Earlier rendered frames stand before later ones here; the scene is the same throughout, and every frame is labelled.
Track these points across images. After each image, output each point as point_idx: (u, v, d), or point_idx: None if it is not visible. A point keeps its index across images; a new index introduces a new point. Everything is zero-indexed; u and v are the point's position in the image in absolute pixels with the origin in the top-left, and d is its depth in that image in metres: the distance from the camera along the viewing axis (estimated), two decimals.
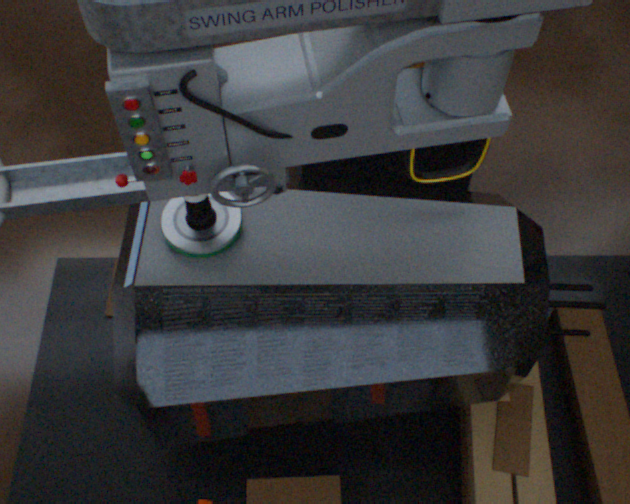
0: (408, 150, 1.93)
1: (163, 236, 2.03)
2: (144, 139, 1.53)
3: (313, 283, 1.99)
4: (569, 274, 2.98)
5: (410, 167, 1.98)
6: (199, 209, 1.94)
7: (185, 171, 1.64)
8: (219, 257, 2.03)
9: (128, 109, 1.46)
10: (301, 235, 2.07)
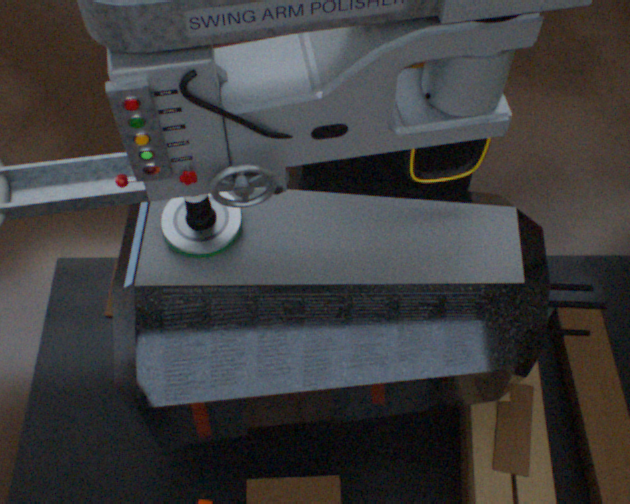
0: (408, 150, 1.93)
1: (233, 242, 2.02)
2: (144, 139, 1.53)
3: (313, 283, 1.99)
4: (569, 274, 2.98)
5: (410, 167, 1.98)
6: (199, 209, 1.94)
7: (185, 171, 1.64)
8: (219, 257, 2.03)
9: (128, 109, 1.46)
10: (301, 235, 2.07)
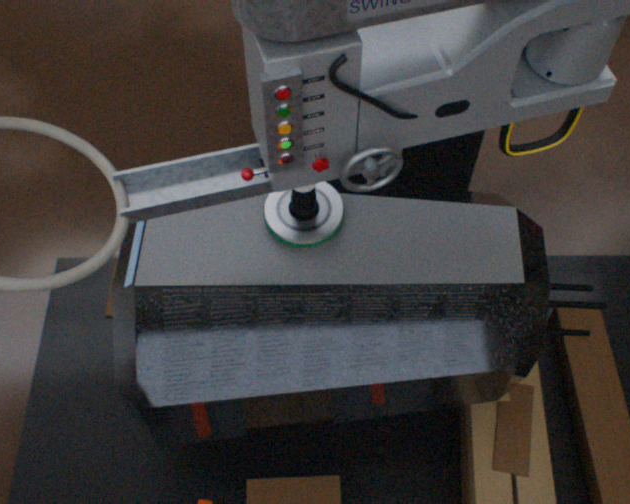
0: (507, 124, 1.97)
1: None
2: (288, 128, 1.55)
3: (313, 283, 1.99)
4: (569, 274, 2.98)
5: (506, 141, 2.02)
6: (307, 198, 1.96)
7: (318, 158, 1.66)
8: (219, 257, 2.03)
9: (279, 99, 1.48)
10: None
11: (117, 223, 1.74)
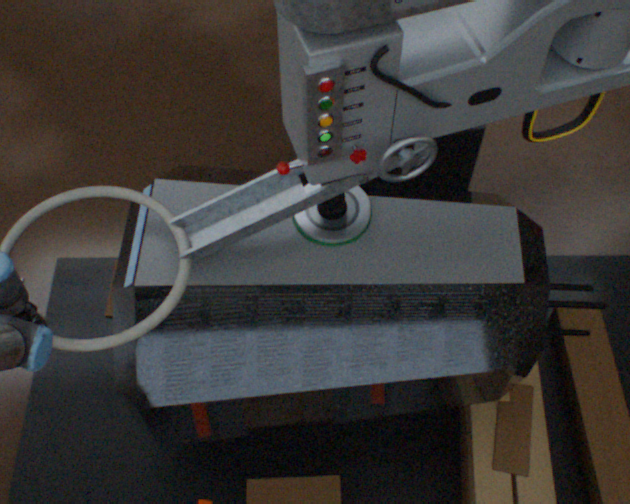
0: (531, 110, 2.00)
1: (302, 234, 2.06)
2: (329, 120, 1.56)
3: (313, 283, 1.99)
4: (569, 274, 2.98)
5: (530, 127, 2.05)
6: (337, 198, 2.00)
7: (356, 149, 1.67)
8: (219, 257, 2.03)
9: (322, 91, 1.49)
10: (301, 235, 2.07)
11: (180, 266, 1.93)
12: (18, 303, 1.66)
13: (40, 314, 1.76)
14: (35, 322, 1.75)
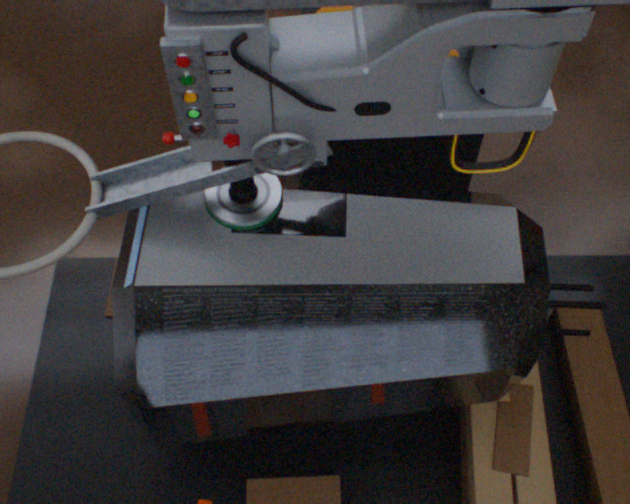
0: (451, 138, 1.95)
1: (282, 202, 2.12)
2: (193, 97, 1.59)
3: (313, 283, 1.99)
4: (569, 274, 2.98)
5: (451, 155, 2.00)
6: (241, 182, 2.03)
7: (229, 133, 1.70)
8: (219, 257, 2.03)
9: (180, 66, 1.52)
10: (301, 235, 2.07)
11: (84, 219, 2.05)
12: None
13: None
14: None
